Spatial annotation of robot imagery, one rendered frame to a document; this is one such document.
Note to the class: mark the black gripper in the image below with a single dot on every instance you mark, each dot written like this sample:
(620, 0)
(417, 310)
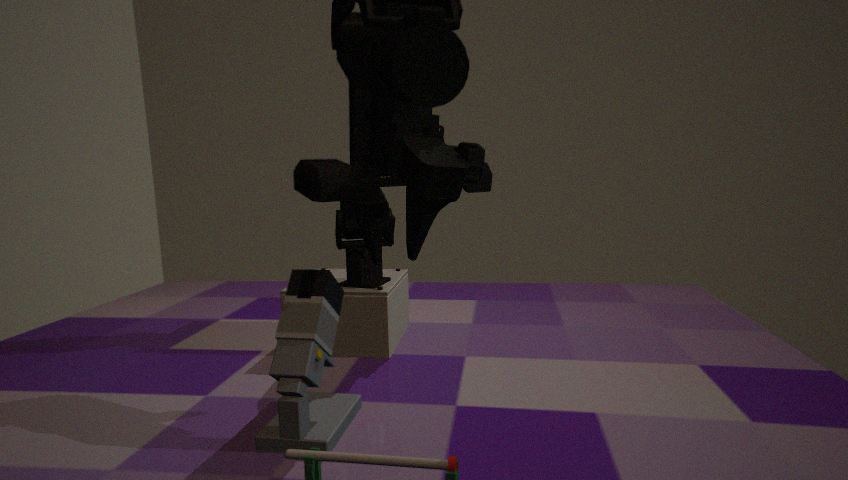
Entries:
(330, 180)

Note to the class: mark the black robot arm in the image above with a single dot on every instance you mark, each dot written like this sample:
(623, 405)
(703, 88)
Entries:
(403, 51)

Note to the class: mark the grey pin with red cap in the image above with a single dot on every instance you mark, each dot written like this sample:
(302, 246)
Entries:
(413, 462)

